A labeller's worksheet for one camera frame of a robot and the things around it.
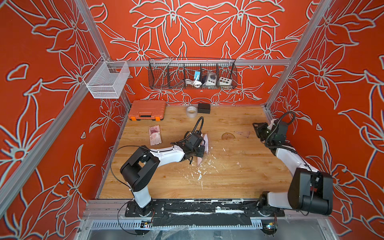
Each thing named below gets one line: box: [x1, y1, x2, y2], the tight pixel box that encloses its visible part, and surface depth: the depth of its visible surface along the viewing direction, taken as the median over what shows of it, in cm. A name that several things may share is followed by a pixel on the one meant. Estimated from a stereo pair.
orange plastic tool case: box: [128, 100, 166, 122], surface depth 113 cm
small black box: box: [197, 103, 211, 114], surface depth 116 cm
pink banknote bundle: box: [148, 125, 162, 146], surface depth 102 cm
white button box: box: [219, 76, 233, 86], surface depth 96 cm
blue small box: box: [194, 71, 201, 83], surface depth 85 cm
